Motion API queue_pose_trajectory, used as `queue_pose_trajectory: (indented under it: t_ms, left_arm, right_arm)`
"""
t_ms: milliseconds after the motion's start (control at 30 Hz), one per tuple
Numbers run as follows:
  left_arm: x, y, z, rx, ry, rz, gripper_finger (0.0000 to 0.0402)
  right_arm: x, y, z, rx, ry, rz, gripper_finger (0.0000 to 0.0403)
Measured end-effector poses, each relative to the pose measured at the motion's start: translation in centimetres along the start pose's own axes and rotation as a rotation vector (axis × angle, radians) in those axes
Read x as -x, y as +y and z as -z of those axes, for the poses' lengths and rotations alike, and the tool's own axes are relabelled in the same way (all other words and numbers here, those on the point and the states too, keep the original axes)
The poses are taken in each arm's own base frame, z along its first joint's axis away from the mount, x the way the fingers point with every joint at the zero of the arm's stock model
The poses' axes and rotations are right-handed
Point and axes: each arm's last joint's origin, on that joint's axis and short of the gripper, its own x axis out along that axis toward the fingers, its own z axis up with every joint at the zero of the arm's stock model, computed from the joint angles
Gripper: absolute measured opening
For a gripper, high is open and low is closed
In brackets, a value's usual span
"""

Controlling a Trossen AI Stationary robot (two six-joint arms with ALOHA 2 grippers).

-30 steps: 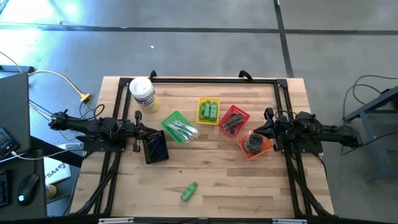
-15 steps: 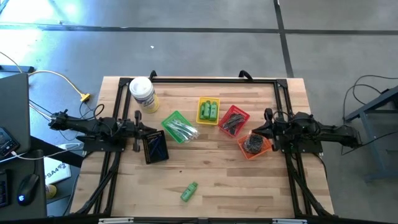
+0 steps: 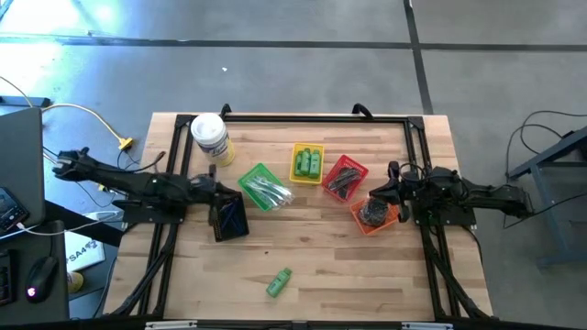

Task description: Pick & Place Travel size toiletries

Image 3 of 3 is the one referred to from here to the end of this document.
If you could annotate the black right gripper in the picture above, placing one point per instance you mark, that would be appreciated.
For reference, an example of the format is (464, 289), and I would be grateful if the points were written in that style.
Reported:
(410, 190)

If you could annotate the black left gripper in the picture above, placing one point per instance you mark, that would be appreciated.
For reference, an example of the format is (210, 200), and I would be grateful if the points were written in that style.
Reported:
(202, 188)

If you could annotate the orange plastic basket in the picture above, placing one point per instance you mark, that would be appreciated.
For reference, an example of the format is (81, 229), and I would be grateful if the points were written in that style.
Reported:
(362, 228)

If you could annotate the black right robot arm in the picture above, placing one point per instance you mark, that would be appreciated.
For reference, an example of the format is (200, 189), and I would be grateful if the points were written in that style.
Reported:
(481, 192)

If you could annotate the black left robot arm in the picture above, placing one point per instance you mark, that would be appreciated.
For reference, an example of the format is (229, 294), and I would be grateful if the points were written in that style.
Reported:
(128, 181)

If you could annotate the green plastic basket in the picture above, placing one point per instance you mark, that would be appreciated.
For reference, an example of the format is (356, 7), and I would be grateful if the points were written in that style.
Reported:
(250, 176)

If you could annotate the red plastic basket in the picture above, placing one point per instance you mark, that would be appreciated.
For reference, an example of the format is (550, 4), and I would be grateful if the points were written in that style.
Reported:
(360, 164)

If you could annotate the black plastic basket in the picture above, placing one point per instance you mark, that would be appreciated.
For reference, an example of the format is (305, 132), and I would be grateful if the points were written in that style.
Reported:
(220, 231)

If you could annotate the yellow Lysol wipes canister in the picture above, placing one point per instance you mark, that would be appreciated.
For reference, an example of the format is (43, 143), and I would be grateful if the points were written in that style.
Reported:
(208, 130)

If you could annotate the yellow plastic basket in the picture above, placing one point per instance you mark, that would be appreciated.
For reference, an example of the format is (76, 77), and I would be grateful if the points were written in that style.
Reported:
(307, 146)

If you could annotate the white printed booklet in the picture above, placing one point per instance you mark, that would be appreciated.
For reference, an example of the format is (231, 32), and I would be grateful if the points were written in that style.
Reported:
(82, 252)

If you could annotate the small yellow round object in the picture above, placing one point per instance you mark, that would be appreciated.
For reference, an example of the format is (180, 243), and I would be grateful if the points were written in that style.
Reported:
(74, 282)

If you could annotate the blue-grey metal stand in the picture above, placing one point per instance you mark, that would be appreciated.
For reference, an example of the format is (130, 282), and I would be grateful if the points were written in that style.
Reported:
(564, 143)

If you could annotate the black computer mouse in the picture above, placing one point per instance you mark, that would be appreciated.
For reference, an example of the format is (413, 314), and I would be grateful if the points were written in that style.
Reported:
(40, 277)

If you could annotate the grey laptop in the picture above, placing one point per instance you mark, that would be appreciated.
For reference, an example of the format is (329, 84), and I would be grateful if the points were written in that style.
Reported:
(20, 160)

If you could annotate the black desk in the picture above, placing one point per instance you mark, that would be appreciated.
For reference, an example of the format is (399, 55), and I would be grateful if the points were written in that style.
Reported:
(50, 311)

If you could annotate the smartphone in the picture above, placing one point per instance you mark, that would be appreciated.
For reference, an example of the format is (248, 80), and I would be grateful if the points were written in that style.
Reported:
(10, 210)

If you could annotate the black keyboard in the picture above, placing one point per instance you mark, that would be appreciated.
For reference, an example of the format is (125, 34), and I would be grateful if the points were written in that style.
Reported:
(4, 277)

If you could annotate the black aluminium rig frame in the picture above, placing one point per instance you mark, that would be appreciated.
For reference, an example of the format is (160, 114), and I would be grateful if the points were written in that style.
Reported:
(321, 118)

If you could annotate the silver aluminium bracket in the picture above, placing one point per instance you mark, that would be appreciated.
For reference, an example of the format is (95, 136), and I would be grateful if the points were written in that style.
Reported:
(170, 325)
(426, 326)

